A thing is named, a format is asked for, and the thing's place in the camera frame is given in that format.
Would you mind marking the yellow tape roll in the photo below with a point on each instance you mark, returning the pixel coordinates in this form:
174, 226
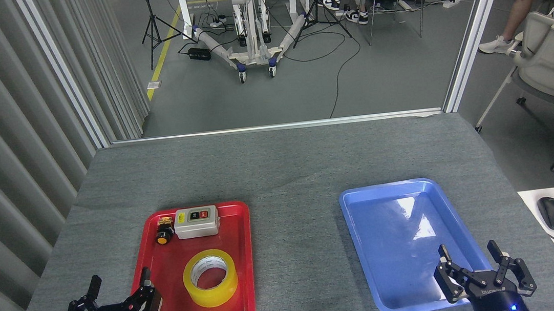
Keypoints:
212, 297

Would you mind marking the white wheeled stand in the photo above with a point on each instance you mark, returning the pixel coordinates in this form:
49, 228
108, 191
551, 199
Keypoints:
256, 52

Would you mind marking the black tripod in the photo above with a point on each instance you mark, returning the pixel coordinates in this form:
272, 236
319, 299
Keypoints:
316, 12
154, 19

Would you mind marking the grey switch box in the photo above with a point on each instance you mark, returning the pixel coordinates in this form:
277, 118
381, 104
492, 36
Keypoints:
197, 228

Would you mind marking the blue plastic tray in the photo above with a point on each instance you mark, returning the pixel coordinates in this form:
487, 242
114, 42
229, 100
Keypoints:
395, 256

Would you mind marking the white power strip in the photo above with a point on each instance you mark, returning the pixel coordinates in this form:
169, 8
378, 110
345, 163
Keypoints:
451, 2

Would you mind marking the black yellow push button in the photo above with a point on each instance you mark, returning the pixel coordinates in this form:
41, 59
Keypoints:
163, 236

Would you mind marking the black power adapter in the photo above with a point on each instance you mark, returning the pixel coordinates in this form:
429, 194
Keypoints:
199, 54

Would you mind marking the red plastic tray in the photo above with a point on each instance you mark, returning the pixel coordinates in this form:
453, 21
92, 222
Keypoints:
239, 283

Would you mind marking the silver crossbar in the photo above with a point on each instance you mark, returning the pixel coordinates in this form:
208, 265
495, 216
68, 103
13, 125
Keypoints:
279, 126

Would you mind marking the silver post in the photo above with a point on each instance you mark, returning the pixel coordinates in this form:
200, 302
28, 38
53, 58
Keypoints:
62, 70
477, 26

